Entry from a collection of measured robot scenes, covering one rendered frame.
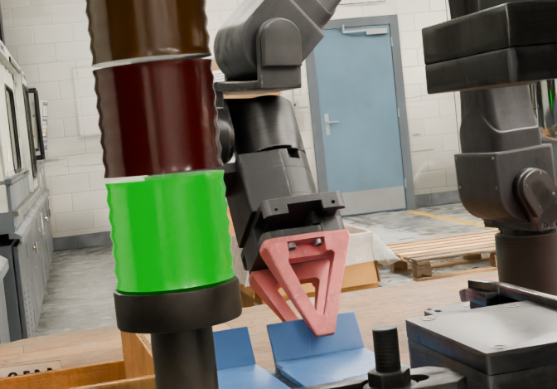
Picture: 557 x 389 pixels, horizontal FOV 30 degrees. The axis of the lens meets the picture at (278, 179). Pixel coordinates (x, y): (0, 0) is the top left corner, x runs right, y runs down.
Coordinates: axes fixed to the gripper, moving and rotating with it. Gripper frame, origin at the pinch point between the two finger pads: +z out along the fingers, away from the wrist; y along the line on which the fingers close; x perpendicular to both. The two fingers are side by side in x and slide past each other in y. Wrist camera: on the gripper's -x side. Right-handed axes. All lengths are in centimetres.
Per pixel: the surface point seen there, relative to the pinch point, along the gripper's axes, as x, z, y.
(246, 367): -6.1, 1.8, 0.4
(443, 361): -1.9, 10.4, 24.9
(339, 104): 369, -533, -875
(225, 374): -7.9, 2.2, 1.2
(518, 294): 5.6, 6.4, 20.8
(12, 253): -13, -193, -403
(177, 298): -17.6, 11.9, 43.3
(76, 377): -17.7, -1.5, -5.5
